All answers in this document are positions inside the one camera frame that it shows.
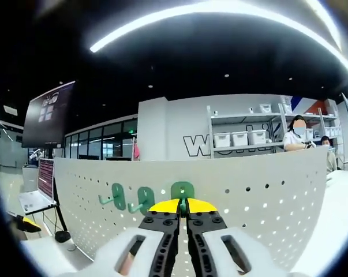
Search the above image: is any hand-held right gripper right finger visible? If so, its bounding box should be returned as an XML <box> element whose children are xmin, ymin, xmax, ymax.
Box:
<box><xmin>185</xmin><ymin>198</ymin><xmax>281</xmax><ymax>277</ymax></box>

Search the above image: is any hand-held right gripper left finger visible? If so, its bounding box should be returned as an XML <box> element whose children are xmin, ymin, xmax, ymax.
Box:
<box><xmin>80</xmin><ymin>198</ymin><xmax>181</xmax><ymax>277</ymax></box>

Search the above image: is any green hook assembly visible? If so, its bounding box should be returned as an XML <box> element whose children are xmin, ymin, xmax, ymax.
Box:
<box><xmin>170</xmin><ymin>181</ymin><xmax>195</xmax><ymax>220</ymax></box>
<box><xmin>127</xmin><ymin>186</ymin><xmax>156</xmax><ymax>216</ymax></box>
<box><xmin>98</xmin><ymin>183</ymin><xmax>128</xmax><ymax>211</ymax></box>

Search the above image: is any white perforated mounting plate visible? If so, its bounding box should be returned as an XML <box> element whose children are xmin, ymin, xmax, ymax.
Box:
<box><xmin>54</xmin><ymin>145</ymin><xmax>330</xmax><ymax>271</ymax></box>

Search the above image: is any person's right hand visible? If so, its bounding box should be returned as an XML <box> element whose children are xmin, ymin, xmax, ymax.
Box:
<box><xmin>118</xmin><ymin>247</ymin><xmax>138</xmax><ymax>275</ymax></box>

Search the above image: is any black rounded object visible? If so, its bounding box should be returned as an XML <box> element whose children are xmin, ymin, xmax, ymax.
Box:
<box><xmin>54</xmin><ymin>230</ymin><xmax>71</xmax><ymax>243</ymax></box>

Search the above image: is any open laptop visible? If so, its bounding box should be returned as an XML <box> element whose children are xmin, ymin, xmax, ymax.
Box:
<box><xmin>18</xmin><ymin>158</ymin><xmax>58</xmax><ymax>216</ymax></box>

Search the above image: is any ceiling air vent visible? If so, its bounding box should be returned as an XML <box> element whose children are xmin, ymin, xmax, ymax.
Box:
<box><xmin>2</xmin><ymin>104</ymin><xmax>18</xmax><ymax>117</ymax></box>

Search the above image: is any white metal shelving rack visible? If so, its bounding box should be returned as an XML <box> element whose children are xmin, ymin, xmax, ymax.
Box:
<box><xmin>206</xmin><ymin>103</ymin><xmax>287</xmax><ymax>159</ymax></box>
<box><xmin>279</xmin><ymin>96</ymin><xmax>340</xmax><ymax>139</ymax></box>

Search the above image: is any ceiling light strip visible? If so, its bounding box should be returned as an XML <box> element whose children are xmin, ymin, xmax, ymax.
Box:
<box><xmin>89</xmin><ymin>0</ymin><xmax>348</xmax><ymax>74</ymax></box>

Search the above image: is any large dark wall screen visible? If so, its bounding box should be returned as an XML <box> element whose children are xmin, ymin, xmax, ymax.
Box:
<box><xmin>21</xmin><ymin>80</ymin><xmax>77</xmax><ymax>149</ymax></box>

